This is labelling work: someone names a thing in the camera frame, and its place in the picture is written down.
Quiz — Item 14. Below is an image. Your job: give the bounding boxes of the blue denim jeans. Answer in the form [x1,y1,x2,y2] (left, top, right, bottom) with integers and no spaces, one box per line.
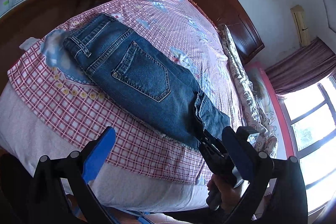
[63,14,230,149]

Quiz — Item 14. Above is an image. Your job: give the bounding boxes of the person's right hand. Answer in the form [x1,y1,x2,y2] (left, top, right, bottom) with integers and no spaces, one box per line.
[207,174,249,213]

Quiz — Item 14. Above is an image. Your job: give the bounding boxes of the floral beige quilt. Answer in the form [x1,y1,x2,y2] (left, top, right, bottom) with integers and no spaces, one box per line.
[218,24,277,158]

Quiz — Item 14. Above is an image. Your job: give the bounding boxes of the pink checked bed sheet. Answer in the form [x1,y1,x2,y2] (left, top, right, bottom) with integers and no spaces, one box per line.
[7,0,243,185]

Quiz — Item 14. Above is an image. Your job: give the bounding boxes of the maroon curtain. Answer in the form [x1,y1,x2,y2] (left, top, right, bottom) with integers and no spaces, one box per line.
[265,38,335,95]

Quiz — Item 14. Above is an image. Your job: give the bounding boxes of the orange fringed cloth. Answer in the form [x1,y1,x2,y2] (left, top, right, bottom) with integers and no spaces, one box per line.
[169,0,219,28]

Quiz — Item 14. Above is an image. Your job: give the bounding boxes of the dark wooden headboard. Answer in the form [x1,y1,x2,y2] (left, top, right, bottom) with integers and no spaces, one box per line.
[193,0,264,64]

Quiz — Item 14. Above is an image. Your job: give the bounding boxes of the pink bed guard rail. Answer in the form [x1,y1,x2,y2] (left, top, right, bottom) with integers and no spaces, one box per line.
[245,62,295,159]

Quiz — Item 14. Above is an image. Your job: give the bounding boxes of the window with dark frame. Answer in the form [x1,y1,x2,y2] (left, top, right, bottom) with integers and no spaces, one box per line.
[279,76,335,214]

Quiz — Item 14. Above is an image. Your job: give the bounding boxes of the beige wall air conditioner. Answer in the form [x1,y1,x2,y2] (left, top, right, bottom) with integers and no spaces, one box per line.
[290,5,311,47]

